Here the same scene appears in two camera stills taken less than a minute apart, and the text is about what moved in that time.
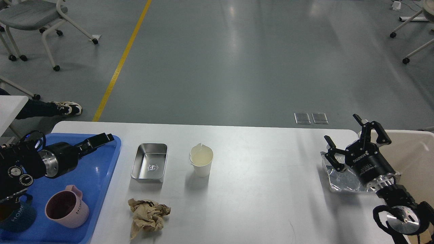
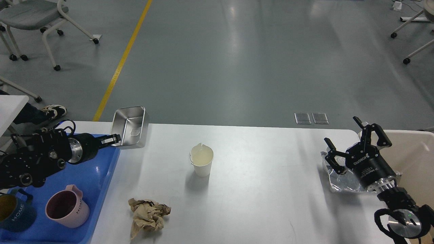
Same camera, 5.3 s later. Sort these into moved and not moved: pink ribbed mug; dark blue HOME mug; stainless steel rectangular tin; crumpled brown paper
Moved: stainless steel rectangular tin
Not moved: crumpled brown paper; pink ribbed mug; dark blue HOME mug
